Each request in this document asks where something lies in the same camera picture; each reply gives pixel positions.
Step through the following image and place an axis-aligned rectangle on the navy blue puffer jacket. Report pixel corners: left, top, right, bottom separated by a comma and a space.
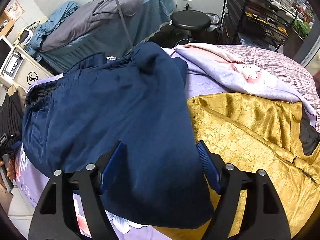
22, 42, 214, 229

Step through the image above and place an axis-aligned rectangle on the purple floral bed sheet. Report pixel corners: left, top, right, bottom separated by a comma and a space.
15, 47, 226, 240

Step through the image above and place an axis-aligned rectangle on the black quilted jacket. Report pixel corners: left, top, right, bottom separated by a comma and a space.
1, 91, 23, 155

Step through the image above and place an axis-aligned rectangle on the white machine with screen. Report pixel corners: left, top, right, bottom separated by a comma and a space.
1, 33, 53, 91

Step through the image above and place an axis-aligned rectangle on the gold shiny jacket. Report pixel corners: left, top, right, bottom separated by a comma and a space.
152, 92, 320, 240

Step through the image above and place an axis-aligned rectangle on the blue crumpled blanket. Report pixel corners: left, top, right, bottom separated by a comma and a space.
24, 1, 79, 62

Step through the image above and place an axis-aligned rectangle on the pink white knit blanket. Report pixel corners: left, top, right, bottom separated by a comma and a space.
165, 43, 319, 129

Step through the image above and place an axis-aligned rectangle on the grey blanket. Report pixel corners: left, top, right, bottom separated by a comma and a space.
42, 0, 143, 51

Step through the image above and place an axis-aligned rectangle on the white floor lamp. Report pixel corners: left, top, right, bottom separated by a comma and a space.
114, 0, 133, 48

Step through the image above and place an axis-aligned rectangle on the massage bed with teal cover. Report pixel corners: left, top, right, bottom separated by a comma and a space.
39, 0, 174, 73

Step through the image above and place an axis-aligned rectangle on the black round stool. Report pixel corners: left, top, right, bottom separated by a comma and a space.
170, 9, 211, 42

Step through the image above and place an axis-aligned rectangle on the wooden wall shelf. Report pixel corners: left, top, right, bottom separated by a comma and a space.
1, 0, 24, 37

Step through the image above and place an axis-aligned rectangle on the black wire rack cart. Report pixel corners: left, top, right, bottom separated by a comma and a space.
221, 0, 297, 52

